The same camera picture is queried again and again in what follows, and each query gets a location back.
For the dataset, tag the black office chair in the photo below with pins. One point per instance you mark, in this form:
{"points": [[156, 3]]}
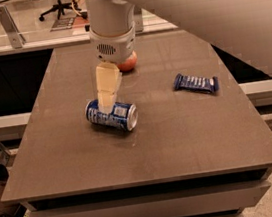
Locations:
{"points": [[60, 8]]}

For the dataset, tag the blue pepsi can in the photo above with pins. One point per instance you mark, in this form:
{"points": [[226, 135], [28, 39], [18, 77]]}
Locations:
{"points": [[123, 116]]}

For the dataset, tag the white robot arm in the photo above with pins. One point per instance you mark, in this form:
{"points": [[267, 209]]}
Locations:
{"points": [[242, 28]]}

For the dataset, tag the grey table cabinet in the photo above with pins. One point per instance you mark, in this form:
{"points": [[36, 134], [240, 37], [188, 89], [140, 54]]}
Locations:
{"points": [[191, 154]]}

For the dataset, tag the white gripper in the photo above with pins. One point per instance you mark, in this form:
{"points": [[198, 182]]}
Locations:
{"points": [[115, 49]]}

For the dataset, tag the left metal glass post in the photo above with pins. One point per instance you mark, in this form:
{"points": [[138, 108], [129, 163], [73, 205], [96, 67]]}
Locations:
{"points": [[16, 39]]}

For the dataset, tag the blue snack bar wrapper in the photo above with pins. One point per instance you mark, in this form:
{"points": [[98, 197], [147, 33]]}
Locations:
{"points": [[196, 84]]}

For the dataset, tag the red apple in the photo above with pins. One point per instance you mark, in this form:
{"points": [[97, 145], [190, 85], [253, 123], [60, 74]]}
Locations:
{"points": [[129, 63]]}

